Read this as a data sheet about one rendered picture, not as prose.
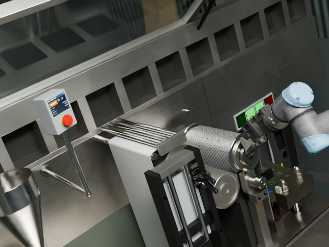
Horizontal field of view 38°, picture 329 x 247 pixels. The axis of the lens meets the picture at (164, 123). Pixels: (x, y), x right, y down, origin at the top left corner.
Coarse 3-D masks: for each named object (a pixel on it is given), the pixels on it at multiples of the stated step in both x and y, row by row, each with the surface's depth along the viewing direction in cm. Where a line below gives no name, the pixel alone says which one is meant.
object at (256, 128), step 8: (264, 112) 141; (248, 120) 145; (256, 120) 145; (264, 120) 139; (248, 128) 147; (256, 128) 145; (264, 128) 144; (272, 128) 139; (248, 136) 148; (256, 136) 146; (264, 136) 144
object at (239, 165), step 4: (192, 128) 179; (236, 144) 158; (240, 144) 158; (236, 148) 157; (236, 152) 157; (236, 156) 158; (236, 160) 158; (256, 160) 164; (236, 164) 158; (240, 164) 159; (252, 164) 163; (240, 168) 160; (244, 168) 161
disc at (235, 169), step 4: (240, 136) 159; (244, 136) 160; (236, 140) 158; (232, 144) 157; (232, 148) 157; (232, 152) 157; (232, 156) 158; (232, 160) 158; (232, 164) 158; (256, 164) 165; (232, 168) 158; (236, 168) 160; (252, 168) 164; (236, 172) 160; (240, 172) 161
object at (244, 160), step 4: (240, 148) 159; (240, 152) 158; (244, 152) 158; (256, 152) 161; (240, 156) 158; (244, 156) 158; (248, 156) 159; (252, 156) 161; (256, 156) 162; (240, 160) 159; (244, 160) 158; (248, 160) 159; (252, 160) 161; (244, 164) 159; (248, 164) 160
